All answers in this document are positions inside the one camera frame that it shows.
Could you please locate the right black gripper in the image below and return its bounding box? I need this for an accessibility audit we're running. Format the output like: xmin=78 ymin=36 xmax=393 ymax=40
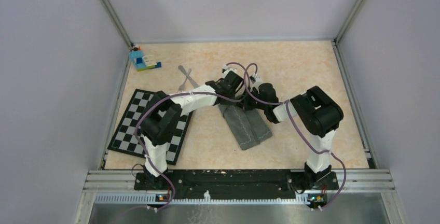
xmin=236 ymin=87 xmax=268 ymax=110

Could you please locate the grey cloth napkin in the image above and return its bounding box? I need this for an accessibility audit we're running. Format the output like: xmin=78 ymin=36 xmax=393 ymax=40
xmin=218 ymin=105 xmax=273 ymax=150

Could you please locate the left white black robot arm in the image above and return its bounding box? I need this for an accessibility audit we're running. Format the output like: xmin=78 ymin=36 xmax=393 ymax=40
xmin=135 ymin=68 xmax=243 ymax=189

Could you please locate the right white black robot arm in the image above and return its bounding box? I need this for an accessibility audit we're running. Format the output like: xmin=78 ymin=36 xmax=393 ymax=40
xmin=241 ymin=83 xmax=344 ymax=189

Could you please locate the silver fork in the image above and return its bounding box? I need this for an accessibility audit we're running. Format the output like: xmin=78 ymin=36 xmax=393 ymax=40
xmin=178 ymin=68 xmax=192 ymax=93

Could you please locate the silver table knife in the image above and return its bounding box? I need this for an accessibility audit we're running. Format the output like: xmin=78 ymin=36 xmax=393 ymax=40
xmin=178 ymin=65 xmax=199 ymax=88

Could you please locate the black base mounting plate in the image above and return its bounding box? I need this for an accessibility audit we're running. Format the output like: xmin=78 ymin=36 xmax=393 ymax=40
xmin=134 ymin=169 xmax=339 ymax=201

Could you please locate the colourful toy brick block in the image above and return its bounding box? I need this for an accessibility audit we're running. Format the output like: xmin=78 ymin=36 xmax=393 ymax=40
xmin=129 ymin=45 xmax=162 ymax=72

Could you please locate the black white checkerboard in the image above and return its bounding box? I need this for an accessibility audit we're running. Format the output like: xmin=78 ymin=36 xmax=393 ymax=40
xmin=108 ymin=89 xmax=193 ymax=165

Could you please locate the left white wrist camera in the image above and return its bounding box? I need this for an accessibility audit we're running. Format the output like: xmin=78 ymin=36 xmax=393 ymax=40
xmin=222 ymin=65 xmax=237 ymax=78

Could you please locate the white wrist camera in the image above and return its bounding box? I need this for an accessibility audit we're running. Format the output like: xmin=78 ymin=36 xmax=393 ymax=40
xmin=222 ymin=65 xmax=237 ymax=78
xmin=250 ymin=74 xmax=264 ymax=90

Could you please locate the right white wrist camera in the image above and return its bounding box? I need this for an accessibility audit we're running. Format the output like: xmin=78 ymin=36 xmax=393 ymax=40
xmin=250 ymin=74 xmax=264 ymax=90

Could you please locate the grey slotted cable duct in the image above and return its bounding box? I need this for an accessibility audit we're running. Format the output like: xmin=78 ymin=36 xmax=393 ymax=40
xmin=94 ymin=192 xmax=310 ymax=206

